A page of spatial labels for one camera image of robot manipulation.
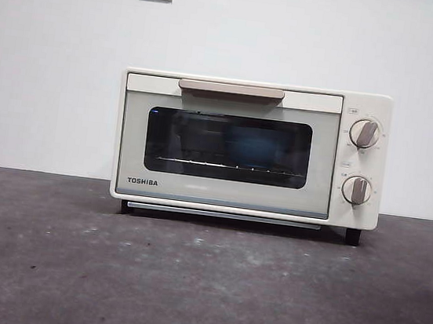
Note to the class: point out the blue ribbed bowl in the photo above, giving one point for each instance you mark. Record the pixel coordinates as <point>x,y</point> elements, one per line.
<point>250,146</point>

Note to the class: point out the black oven foot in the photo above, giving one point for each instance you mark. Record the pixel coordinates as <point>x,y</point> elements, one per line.
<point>125,207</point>
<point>352,237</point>

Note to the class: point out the small cream oven knob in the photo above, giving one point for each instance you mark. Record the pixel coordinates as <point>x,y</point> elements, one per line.
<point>357,190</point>

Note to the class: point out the cream toaster oven housing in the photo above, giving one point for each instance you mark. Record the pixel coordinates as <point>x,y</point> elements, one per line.
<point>351,220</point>

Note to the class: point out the large cream oven knob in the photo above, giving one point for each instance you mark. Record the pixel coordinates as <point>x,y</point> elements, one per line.
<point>364,133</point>

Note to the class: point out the metal crumb tray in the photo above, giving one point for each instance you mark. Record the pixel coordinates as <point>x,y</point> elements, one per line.
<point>194,211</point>

